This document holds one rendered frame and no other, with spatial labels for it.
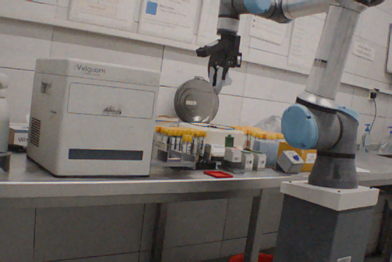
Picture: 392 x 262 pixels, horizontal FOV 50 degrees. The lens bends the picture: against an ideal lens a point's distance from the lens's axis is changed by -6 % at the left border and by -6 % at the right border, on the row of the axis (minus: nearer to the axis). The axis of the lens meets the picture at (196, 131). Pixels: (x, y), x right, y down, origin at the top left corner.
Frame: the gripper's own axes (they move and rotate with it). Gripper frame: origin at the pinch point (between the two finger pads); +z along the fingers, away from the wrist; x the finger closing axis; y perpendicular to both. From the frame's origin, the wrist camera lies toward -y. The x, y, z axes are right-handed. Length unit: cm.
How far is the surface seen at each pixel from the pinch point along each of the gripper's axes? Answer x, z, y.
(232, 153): -4.9, 20.3, 7.2
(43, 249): 54, 73, -34
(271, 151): 0.7, 20.5, 34.2
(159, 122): 19.1, 14.0, -7.4
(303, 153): -9.1, 19.4, 41.7
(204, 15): 52, -35, 33
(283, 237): -34, 40, 5
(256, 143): 3.5, 17.8, 27.8
